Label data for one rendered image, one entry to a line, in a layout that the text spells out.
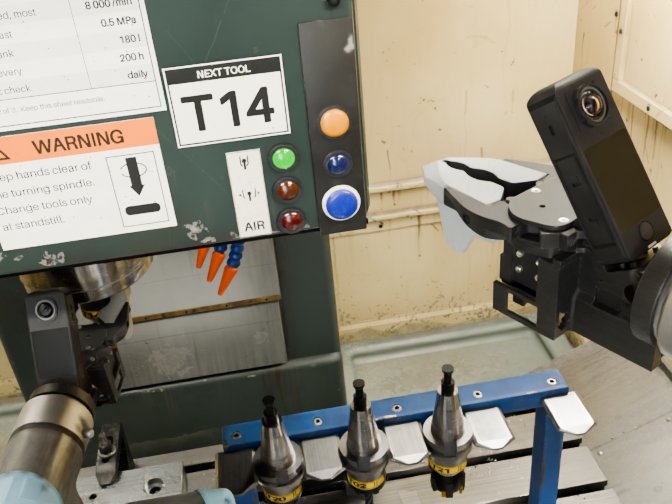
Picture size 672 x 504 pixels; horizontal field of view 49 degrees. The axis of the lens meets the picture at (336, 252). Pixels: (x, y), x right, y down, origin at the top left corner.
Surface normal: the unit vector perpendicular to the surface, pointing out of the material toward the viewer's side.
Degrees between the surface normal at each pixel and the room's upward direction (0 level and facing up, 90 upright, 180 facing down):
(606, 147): 57
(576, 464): 0
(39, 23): 90
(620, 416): 24
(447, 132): 90
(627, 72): 90
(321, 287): 90
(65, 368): 63
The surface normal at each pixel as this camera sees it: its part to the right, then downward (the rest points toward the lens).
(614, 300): -0.78, 0.38
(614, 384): -0.48, -0.71
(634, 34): -0.99, 0.15
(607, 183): 0.44, -0.14
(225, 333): 0.15, 0.51
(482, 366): -0.08, -0.85
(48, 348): 0.03, 0.07
